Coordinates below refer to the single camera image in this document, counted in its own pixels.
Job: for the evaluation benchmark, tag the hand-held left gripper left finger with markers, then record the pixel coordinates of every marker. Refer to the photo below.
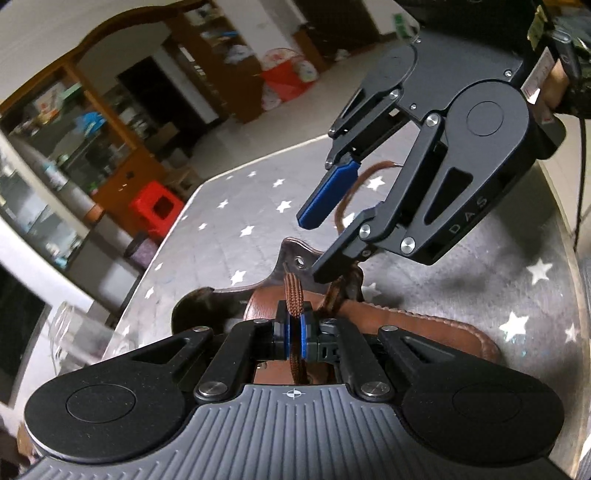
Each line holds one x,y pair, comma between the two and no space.
292,338

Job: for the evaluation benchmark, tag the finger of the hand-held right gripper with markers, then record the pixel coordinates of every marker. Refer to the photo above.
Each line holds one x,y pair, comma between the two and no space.
330,194
411,217

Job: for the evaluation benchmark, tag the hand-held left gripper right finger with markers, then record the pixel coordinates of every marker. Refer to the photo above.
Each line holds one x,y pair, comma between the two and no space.
304,337

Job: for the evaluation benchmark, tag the brown shoelace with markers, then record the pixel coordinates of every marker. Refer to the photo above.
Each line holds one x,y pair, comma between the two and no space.
293,288

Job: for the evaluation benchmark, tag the brown leather shoe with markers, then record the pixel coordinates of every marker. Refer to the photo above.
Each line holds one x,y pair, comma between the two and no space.
415,328

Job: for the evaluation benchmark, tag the grey star-print tablecloth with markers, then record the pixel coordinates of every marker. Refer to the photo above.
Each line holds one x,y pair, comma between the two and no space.
258,203

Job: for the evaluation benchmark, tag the red plastic basket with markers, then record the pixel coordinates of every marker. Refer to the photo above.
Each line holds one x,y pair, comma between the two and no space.
281,83

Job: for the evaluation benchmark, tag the wooden shelf unit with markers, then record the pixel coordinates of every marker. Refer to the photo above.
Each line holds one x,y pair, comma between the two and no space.
231,92

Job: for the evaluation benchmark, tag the small wooden stool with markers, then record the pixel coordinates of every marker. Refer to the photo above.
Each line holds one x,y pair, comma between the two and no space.
182,181

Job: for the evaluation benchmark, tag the purple stool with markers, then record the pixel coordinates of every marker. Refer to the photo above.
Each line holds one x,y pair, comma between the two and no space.
138,253

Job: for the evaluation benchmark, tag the red plastic stool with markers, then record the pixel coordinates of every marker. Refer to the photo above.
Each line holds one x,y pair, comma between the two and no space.
144,208

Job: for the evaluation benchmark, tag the wooden glass-door cabinet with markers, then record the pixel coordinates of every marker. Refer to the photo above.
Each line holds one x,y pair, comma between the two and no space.
115,184

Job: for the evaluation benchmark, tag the clear glass cup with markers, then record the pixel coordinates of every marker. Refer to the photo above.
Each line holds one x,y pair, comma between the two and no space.
69,337

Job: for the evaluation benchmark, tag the dark monitor screen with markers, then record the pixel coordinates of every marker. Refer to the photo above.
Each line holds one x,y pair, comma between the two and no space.
18,337

